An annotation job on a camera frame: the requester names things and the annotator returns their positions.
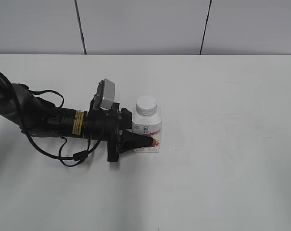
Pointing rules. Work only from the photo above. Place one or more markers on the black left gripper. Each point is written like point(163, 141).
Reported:
point(104, 125)

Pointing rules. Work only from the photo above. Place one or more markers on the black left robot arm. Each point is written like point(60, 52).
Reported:
point(37, 117)

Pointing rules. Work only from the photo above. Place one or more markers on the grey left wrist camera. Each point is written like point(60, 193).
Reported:
point(105, 95)

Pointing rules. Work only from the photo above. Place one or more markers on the white strawberry yogurt bottle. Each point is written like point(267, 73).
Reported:
point(148, 126)

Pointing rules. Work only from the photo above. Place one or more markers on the white plastic bottle cap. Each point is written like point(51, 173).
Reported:
point(146, 106)

